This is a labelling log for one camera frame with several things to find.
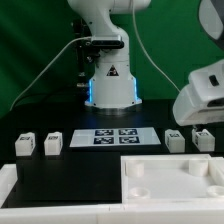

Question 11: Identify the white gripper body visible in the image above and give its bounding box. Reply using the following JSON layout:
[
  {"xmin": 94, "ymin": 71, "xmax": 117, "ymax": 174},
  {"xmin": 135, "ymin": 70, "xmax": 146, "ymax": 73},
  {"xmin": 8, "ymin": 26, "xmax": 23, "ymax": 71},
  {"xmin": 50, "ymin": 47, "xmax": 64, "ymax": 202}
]
[{"xmin": 172, "ymin": 84, "xmax": 224, "ymax": 126}]

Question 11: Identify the white left fence block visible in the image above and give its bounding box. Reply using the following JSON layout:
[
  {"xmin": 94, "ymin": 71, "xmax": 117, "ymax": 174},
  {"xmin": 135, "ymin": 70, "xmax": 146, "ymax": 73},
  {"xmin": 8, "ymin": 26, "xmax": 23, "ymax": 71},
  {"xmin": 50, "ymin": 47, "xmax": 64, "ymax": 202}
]
[{"xmin": 0, "ymin": 164, "xmax": 18, "ymax": 208}]

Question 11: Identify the white sheet with markers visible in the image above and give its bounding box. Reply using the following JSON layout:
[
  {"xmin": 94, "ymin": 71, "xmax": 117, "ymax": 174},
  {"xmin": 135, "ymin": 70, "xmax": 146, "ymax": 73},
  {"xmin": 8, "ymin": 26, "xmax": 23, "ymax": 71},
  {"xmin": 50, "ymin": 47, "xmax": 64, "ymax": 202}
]
[{"xmin": 70, "ymin": 127, "xmax": 161, "ymax": 147}]

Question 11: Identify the white cable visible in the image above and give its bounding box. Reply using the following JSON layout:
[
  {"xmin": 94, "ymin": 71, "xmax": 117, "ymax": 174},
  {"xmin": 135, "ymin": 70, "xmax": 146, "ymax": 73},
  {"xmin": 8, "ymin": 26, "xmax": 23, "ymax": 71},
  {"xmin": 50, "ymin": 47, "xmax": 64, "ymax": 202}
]
[
  {"xmin": 131, "ymin": 0, "xmax": 182, "ymax": 94},
  {"xmin": 9, "ymin": 36, "xmax": 93, "ymax": 112}
]

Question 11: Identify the white front rail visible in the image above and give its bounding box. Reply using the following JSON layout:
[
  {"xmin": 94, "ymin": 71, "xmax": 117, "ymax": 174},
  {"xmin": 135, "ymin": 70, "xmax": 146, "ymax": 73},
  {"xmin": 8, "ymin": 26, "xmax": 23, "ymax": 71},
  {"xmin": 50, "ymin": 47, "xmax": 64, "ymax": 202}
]
[{"xmin": 0, "ymin": 203, "xmax": 224, "ymax": 224}]

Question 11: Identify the white cable left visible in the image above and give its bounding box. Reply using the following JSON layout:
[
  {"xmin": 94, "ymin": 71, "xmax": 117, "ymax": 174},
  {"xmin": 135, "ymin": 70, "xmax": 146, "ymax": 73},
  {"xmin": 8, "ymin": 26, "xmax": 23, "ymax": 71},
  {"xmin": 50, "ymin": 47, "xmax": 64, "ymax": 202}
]
[{"xmin": 9, "ymin": 36, "xmax": 93, "ymax": 112}]

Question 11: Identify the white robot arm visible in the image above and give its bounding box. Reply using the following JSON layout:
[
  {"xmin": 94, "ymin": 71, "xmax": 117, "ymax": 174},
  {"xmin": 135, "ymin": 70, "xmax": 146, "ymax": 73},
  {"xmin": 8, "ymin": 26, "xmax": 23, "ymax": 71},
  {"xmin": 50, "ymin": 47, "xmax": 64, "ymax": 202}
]
[{"xmin": 67, "ymin": 0, "xmax": 224, "ymax": 126}]

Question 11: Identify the black stand behind robot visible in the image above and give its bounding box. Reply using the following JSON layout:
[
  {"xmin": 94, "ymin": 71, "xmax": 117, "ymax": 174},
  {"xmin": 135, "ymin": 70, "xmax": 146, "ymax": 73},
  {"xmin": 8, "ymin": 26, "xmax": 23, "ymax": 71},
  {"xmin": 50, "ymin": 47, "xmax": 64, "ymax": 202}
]
[{"xmin": 71, "ymin": 19, "xmax": 97, "ymax": 101}]

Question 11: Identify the white cable right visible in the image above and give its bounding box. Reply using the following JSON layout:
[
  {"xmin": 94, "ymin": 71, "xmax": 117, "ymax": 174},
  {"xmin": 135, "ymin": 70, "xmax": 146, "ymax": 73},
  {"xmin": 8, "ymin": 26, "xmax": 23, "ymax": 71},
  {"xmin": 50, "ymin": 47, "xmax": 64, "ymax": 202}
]
[{"xmin": 131, "ymin": 0, "xmax": 182, "ymax": 94}]

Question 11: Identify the black camera on base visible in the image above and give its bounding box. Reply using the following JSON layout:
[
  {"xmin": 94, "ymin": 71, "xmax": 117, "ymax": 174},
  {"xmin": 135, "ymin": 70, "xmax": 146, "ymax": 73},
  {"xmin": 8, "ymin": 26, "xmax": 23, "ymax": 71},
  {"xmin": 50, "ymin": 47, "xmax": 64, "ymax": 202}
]
[{"xmin": 91, "ymin": 35, "xmax": 124, "ymax": 49}]

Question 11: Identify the white square table top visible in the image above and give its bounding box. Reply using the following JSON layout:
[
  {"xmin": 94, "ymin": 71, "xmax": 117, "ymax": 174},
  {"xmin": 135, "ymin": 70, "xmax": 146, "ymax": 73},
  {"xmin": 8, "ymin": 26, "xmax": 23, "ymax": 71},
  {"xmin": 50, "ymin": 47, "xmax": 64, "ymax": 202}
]
[{"xmin": 121, "ymin": 154, "xmax": 224, "ymax": 204}]

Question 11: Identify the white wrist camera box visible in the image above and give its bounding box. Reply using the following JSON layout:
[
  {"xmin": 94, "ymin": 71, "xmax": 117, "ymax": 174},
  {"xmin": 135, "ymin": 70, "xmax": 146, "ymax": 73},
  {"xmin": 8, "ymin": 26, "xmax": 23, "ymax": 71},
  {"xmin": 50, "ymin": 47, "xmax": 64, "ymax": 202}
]
[{"xmin": 189, "ymin": 59, "xmax": 224, "ymax": 107}]

